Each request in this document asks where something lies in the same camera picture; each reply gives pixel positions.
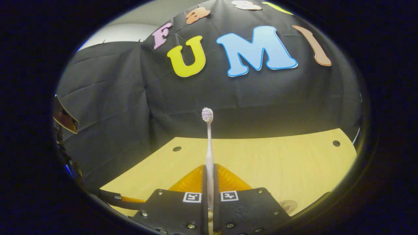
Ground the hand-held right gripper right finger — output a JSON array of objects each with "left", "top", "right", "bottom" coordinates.
[{"left": 213, "top": 164, "right": 292, "bottom": 235}]

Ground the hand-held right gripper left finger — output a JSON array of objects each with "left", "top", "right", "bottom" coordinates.
[{"left": 132, "top": 164, "right": 208, "bottom": 235}]

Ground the white toothbrush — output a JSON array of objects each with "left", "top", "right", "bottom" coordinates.
[{"left": 201, "top": 107, "right": 215, "bottom": 229}]

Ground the round wooden coaster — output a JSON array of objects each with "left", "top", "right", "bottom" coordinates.
[{"left": 279, "top": 200, "right": 298, "bottom": 214}]

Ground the black backdrop cloth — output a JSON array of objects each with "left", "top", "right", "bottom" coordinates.
[{"left": 54, "top": 0, "right": 363, "bottom": 193}]

